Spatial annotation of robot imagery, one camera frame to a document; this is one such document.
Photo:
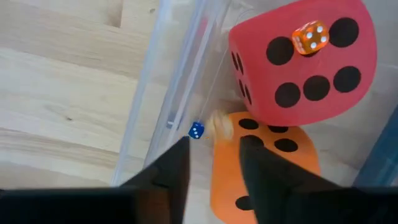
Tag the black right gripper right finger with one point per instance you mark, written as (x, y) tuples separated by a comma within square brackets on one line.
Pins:
[(273, 186)]

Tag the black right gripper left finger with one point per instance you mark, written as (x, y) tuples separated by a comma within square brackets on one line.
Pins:
[(174, 168)]

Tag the small blue die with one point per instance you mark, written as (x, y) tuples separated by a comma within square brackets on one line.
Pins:
[(196, 130)]

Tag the orange foam die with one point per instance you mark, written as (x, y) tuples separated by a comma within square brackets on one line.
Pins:
[(227, 174)]

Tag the red foam die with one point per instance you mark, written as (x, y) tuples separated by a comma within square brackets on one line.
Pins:
[(311, 65)]

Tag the small orange translucent die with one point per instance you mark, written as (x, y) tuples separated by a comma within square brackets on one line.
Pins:
[(311, 37)]

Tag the clear plastic bin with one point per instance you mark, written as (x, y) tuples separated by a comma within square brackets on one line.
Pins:
[(174, 62)]

